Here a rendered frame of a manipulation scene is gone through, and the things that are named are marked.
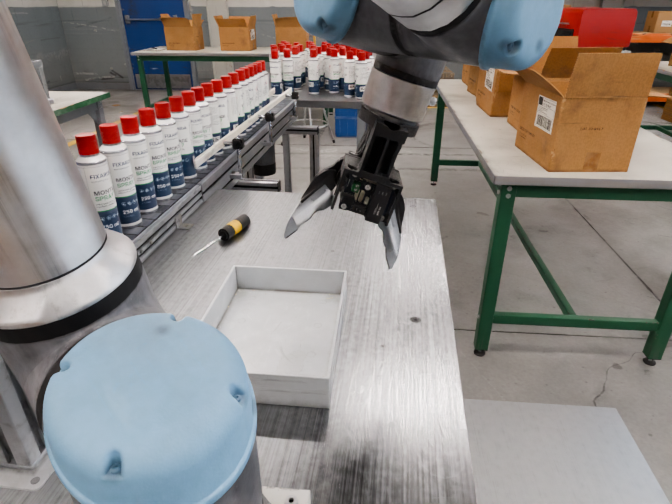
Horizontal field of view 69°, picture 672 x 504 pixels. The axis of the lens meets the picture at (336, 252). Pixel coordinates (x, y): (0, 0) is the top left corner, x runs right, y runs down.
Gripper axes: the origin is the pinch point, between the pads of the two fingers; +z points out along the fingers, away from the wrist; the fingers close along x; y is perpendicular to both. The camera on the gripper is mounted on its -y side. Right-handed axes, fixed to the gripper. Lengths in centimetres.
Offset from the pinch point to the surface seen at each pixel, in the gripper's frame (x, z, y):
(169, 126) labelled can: -40, 8, -52
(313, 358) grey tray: 1.4, 15.5, 4.3
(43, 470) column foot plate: -25.6, 24.4, 23.9
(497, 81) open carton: 69, -18, -186
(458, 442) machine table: 18.8, 10.3, 18.4
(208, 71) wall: -191, 134, -746
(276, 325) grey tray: -4.7, 17.4, -3.6
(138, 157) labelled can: -41, 11, -37
